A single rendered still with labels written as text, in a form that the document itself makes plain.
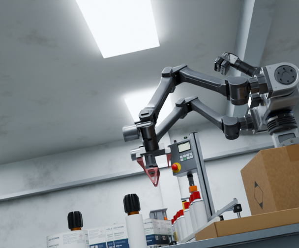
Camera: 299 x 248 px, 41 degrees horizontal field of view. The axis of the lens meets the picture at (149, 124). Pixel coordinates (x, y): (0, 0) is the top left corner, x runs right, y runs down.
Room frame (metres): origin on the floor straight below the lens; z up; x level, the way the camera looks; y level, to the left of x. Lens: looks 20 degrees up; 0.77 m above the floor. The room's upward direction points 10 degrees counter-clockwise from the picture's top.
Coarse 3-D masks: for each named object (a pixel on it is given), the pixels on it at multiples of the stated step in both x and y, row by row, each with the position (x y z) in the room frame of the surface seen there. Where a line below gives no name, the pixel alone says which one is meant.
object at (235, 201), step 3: (234, 201) 1.40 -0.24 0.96; (237, 201) 1.40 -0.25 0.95; (228, 204) 1.48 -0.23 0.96; (231, 204) 1.44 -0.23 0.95; (234, 204) 1.41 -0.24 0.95; (225, 207) 1.52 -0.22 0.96; (228, 207) 1.48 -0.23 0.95; (231, 207) 1.48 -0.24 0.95; (219, 210) 1.62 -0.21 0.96; (222, 210) 1.57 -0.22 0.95; (225, 210) 1.54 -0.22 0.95; (216, 213) 1.67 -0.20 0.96; (219, 213) 1.63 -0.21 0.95; (222, 213) 1.62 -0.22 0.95; (213, 216) 1.73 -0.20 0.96; (216, 216) 1.69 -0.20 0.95; (210, 219) 1.80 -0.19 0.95
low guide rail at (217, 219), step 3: (213, 219) 1.43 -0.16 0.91; (216, 219) 1.39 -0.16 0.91; (219, 219) 1.39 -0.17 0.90; (210, 222) 1.48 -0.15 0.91; (204, 225) 1.60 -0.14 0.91; (207, 225) 1.54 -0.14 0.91; (201, 228) 1.66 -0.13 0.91; (195, 231) 1.80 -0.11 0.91; (198, 231) 1.73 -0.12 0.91; (192, 234) 1.88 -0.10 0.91; (186, 237) 2.06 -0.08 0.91; (189, 237) 1.97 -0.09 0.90; (192, 237) 1.90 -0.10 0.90; (183, 240) 2.16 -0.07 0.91; (186, 240) 2.07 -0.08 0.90; (189, 240) 2.03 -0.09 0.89
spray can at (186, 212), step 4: (184, 204) 2.08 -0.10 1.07; (188, 204) 2.07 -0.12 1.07; (184, 208) 2.08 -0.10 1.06; (188, 208) 2.07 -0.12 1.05; (184, 212) 2.07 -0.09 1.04; (188, 212) 2.06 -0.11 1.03; (184, 216) 2.08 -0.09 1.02; (188, 216) 2.06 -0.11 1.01; (188, 220) 2.07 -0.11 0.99; (188, 224) 2.07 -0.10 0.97; (188, 228) 2.07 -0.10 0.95; (192, 228) 2.06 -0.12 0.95; (188, 232) 2.07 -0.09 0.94; (192, 232) 2.06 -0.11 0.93; (192, 240) 2.06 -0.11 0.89
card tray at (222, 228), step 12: (252, 216) 1.07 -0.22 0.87; (264, 216) 1.07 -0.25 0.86; (276, 216) 1.08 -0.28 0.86; (288, 216) 1.08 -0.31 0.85; (204, 228) 1.19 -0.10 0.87; (216, 228) 1.06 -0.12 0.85; (228, 228) 1.06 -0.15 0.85; (240, 228) 1.07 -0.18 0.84; (252, 228) 1.07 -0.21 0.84; (264, 228) 1.07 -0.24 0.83
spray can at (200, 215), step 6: (192, 192) 1.83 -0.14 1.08; (198, 192) 1.82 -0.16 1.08; (198, 198) 1.82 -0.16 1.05; (198, 204) 1.81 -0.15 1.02; (204, 204) 1.83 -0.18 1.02; (198, 210) 1.81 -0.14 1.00; (204, 210) 1.81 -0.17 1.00; (198, 216) 1.81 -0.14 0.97; (204, 216) 1.81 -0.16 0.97; (198, 222) 1.81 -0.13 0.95; (204, 222) 1.81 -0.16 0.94; (198, 228) 1.82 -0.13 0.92
